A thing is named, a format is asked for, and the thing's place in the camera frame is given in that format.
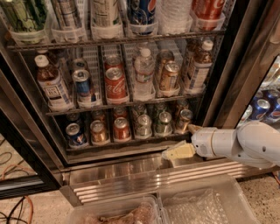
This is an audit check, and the green bottle top shelf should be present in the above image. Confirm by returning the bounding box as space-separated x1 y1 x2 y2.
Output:
0 0 47 32

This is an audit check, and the silver green can front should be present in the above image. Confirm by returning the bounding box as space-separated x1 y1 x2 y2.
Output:
135 115 152 139

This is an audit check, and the clear plastic bin left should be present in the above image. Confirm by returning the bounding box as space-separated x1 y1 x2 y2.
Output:
64 194 163 224

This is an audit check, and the black cable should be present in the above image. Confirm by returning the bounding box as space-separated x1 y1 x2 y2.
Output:
0 138 27 224

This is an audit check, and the red can bottom rear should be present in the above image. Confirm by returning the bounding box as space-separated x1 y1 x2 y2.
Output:
113 107 128 119

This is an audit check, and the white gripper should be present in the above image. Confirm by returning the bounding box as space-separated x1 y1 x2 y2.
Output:
162 124 217 160

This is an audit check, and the clear water bottle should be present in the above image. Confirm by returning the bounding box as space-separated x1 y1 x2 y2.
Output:
134 48 155 95

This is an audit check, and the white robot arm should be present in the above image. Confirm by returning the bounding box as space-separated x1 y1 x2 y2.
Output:
162 121 280 169

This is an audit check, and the blue pepsi can bottom rear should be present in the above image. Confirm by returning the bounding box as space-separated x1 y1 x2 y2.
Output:
66 113 83 126

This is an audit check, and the orange can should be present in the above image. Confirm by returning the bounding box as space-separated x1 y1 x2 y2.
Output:
155 49 174 81
159 60 180 91
175 108 193 132
90 120 109 144
175 99 189 116
91 110 106 123

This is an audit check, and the clear plastic bin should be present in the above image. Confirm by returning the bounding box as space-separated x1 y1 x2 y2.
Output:
64 194 163 224
157 175 260 224

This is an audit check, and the red coca-cola can rear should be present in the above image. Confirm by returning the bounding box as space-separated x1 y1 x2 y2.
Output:
104 55 123 70

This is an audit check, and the white label bottle top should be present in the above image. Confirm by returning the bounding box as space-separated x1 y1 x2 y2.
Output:
90 0 119 27

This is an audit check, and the right fridge glass door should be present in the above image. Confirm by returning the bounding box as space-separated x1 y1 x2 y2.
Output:
200 0 280 129

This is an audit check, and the coca-cola bottle top shelf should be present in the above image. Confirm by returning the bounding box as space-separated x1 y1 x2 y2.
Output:
192 0 226 31

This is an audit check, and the blue can middle front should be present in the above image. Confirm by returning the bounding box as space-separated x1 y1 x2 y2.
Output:
72 69 96 103

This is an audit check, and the clear plastic bin right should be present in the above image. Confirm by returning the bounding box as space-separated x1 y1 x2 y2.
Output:
157 175 260 224

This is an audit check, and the red coca-cola can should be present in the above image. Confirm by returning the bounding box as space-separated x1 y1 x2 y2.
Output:
104 55 123 70
105 67 126 99

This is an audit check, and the pepsi can behind door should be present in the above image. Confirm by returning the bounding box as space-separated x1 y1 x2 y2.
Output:
264 89 280 123
248 98 270 121

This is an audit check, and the red can bottom front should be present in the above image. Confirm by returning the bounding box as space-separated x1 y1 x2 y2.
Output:
114 117 130 140

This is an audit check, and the fridge glass door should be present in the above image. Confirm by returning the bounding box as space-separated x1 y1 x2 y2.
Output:
200 0 280 129
0 71 61 200

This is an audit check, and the blue pepsi can bottom front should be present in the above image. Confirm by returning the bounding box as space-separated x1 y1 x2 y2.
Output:
66 122 88 147

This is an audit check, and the left fridge glass door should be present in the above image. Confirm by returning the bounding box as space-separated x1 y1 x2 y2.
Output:
0 71 61 200

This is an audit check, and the blue pepsi can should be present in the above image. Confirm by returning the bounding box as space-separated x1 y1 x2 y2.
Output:
66 113 83 126
66 122 88 147

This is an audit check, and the orange cable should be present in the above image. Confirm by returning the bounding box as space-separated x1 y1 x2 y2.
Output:
0 164 35 224

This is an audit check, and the iced tea bottle right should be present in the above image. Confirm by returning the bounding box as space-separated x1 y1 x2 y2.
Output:
184 39 214 91

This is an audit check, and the silver green can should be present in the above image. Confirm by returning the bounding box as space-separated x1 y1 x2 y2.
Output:
132 104 147 120
135 115 152 139

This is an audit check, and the blue can middle rear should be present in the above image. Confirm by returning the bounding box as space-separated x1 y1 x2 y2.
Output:
71 58 88 71

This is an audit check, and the pepsi bottle top shelf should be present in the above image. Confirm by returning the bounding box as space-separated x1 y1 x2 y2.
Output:
127 0 157 25

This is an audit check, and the iced tea bottle left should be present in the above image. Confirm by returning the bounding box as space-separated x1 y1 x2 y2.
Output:
34 54 73 111

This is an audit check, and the silver can top shelf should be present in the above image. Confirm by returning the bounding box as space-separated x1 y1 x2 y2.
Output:
51 0 82 31

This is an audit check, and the pepsi can behind door right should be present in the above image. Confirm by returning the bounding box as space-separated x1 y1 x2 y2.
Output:
264 89 280 123

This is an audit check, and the red coca-cola can front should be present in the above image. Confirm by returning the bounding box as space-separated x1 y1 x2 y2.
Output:
105 67 126 99

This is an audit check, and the silver green can rear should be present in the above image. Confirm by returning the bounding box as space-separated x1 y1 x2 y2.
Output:
132 104 147 120

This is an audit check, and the iced tea bottle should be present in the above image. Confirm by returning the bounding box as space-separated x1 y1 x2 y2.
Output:
34 54 73 111
184 39 214 91

